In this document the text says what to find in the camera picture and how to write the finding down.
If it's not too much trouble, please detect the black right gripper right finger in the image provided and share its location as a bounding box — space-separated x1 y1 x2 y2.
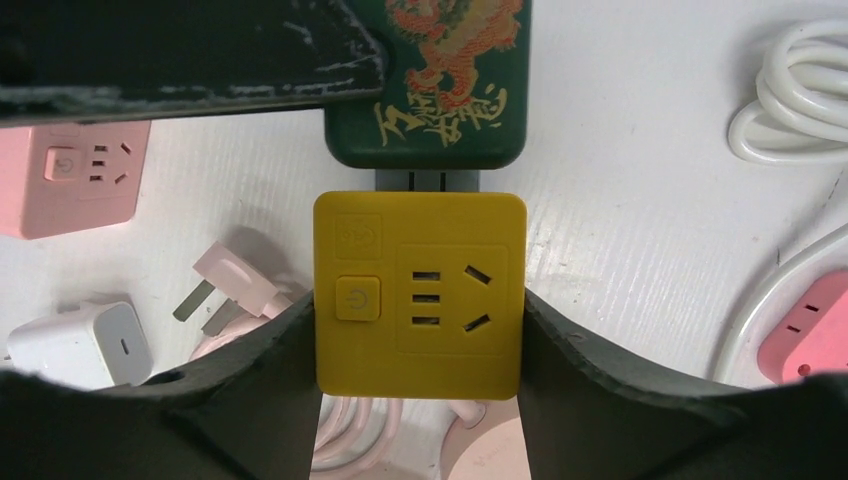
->
517 293 847 479

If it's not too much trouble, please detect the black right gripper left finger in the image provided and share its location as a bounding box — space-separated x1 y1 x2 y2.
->
1 297 322 479

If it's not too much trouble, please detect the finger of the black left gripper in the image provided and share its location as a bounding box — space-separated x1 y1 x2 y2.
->
1 1 388 127

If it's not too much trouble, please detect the white usb charger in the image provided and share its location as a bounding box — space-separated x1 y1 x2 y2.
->
7 301 153 391

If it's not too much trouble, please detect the yellow cube socket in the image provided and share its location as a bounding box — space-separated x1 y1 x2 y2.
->
313 191 527 400

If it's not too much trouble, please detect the dark green cube socket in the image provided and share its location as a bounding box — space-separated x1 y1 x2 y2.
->
324 0 532 170

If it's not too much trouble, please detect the pink plug adapter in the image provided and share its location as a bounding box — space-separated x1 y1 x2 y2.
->
757 270 847 385

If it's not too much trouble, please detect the pink round socket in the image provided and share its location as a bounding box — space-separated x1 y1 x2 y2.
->
440 397 531 480

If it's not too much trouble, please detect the pink cube socket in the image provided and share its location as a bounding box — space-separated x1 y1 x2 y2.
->
1 121 151 239

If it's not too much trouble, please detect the pink coiled power cable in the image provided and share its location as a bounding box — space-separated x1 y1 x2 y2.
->
172 241 488 480

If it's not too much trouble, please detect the light blue power cable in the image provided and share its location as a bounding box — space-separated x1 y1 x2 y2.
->
712 221 848 386

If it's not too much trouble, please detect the white coiled power cable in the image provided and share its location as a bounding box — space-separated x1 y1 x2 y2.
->
726 18 848 166

